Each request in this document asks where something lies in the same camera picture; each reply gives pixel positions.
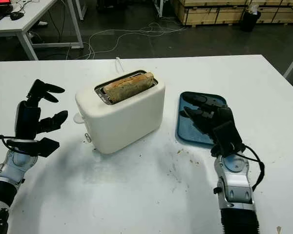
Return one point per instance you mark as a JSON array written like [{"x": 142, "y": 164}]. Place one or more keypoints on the plywood crate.
[
  {"x": 207, "y": 14},
  {"x": 280, "y": 14}
]

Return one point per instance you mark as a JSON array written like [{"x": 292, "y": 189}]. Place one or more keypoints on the white two-slot toaster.
[{"x": 119, "y": 122}]

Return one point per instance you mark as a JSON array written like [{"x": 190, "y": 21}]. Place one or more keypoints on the blue plastic tray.
[{"x": 185, "y": 131}]

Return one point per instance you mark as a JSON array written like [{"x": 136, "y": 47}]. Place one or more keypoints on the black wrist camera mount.
[
  {"x": 228, "y": 137},
  {"x": 46, "y": 146}
]

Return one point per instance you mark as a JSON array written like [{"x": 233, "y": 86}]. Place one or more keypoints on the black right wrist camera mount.
[{"x": 228, "y": 137}]

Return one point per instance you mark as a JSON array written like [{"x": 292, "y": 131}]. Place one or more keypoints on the white office desk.
[{"x": 34, "y": 14}]

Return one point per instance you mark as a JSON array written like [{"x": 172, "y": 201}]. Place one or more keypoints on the white shoe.
[{"x": 42, "y": 23}]

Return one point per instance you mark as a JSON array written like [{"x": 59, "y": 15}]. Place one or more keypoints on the black trash bin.
[{"x": 249, "y": 23}]

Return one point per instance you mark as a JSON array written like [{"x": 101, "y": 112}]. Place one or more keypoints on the brown bread slice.
[{"x": 127, "y": 87}]

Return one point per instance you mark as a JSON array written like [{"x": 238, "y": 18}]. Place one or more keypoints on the black computer mouse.
[{"x": 16, "y": 15}]

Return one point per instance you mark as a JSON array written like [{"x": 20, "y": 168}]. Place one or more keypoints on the white metal frame leg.
[
  {"x": 160, "y": 8},
  {"x": 81, "y": 9}
]

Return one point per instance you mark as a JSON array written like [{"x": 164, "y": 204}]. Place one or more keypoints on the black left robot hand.
[{"x": 28, "y": 122}]

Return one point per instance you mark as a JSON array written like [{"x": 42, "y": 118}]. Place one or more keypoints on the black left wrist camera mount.
[{"x": 46, "y": 146}]

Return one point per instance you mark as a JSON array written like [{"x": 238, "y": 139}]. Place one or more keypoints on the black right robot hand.
[{"x": 224, "y": 117}]

